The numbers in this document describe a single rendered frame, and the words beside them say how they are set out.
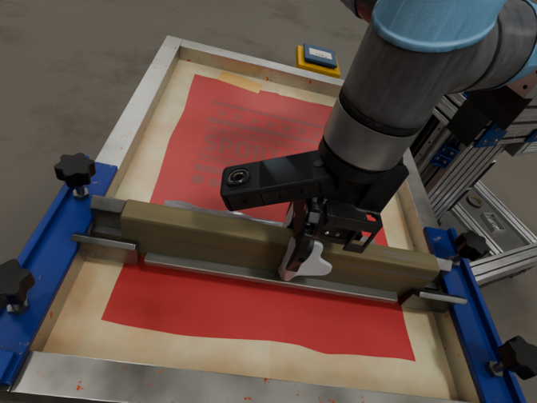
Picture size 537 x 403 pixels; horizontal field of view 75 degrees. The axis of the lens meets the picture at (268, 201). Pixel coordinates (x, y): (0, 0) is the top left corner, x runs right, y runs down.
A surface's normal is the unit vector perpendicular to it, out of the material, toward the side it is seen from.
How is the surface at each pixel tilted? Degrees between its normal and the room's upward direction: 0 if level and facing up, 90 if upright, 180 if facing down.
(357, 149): 90
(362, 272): 90
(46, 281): 0
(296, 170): 27
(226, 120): 0
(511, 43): 60
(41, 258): 0
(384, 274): 90
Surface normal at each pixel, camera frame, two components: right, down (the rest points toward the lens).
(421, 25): -0.50, 0.50
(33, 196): 0.24, -0.65
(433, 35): -0.28, 0.62
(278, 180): -0.23, -0.67
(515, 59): 0.55, 0.53
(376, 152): -0.08, 0.72
